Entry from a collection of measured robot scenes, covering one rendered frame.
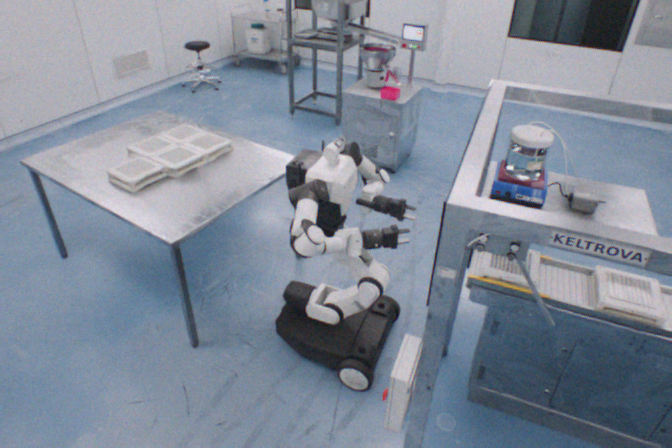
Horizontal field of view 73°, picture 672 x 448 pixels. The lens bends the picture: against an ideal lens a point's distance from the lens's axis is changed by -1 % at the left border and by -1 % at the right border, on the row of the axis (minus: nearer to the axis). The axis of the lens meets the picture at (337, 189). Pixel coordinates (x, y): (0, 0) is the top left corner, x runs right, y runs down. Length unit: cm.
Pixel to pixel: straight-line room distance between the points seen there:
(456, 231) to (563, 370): 148
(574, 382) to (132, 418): 219
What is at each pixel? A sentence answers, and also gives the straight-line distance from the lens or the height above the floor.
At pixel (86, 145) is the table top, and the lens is 363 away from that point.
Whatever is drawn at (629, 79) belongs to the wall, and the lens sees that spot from 687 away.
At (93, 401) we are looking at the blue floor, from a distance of 297.
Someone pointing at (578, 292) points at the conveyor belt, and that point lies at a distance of 229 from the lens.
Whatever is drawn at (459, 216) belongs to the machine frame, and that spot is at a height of 164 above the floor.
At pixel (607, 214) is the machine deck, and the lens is 200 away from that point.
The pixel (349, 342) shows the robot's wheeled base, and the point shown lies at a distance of 272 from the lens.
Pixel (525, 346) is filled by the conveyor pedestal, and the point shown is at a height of 53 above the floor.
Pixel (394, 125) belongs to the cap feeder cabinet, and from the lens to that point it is 438.
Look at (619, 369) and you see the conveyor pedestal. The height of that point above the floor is 56.
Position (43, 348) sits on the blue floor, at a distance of 335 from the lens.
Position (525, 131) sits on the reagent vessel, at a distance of 188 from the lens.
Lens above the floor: 225
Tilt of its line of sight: 32 degrees down
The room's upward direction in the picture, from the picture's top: 1 degrees clockwise
